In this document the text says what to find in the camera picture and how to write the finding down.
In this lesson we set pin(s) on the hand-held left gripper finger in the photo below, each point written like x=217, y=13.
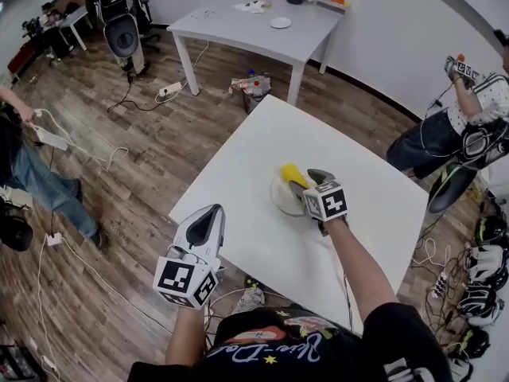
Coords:
x=189, y=231
x=216, y=239

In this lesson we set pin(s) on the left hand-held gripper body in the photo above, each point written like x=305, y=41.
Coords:
x=187, y=279

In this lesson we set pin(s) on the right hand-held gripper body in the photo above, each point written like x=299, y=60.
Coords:
x=326, y=203

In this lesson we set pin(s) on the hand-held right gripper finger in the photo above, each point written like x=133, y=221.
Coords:
x=320, y=176
x=297, y=188

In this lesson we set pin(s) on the white plate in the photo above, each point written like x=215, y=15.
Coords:
x=280, y=199

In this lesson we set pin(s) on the person's left forearm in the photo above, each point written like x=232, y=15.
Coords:
x=185, y=336

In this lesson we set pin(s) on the person's right forearm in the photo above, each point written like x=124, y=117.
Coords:
x=358, y=269

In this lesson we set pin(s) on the person's patterned shoe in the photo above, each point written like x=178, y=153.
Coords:
x=250, y=298

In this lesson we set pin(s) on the trash bag with bottles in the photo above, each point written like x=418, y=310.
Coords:
x=251, y=88

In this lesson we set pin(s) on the black and green backpack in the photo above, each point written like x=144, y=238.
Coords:
x=453, y=185

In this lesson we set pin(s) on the white power strip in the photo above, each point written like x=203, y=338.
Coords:
x=439, y=285
x=54, y=239
x=171, y=90

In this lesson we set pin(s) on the person's black printed shirt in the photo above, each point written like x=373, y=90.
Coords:
x=298, y=356

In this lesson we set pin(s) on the small white saucer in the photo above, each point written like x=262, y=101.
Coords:
x=280, y=22

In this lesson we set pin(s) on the white table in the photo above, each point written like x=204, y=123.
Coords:
x=246, y=30

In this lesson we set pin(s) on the white papers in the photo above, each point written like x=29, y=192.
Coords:
x=250, y=6

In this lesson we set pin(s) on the black crate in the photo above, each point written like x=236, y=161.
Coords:
x=16, y=362

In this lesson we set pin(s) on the black and white backpack rig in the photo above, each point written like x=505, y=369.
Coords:
x=119, y=26

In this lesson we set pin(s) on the black office chair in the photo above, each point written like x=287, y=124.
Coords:
x=146, y=18

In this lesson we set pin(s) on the grey table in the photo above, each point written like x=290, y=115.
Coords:
x=75, y=19

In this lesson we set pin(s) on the red box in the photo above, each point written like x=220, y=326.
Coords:
x=22, y=58

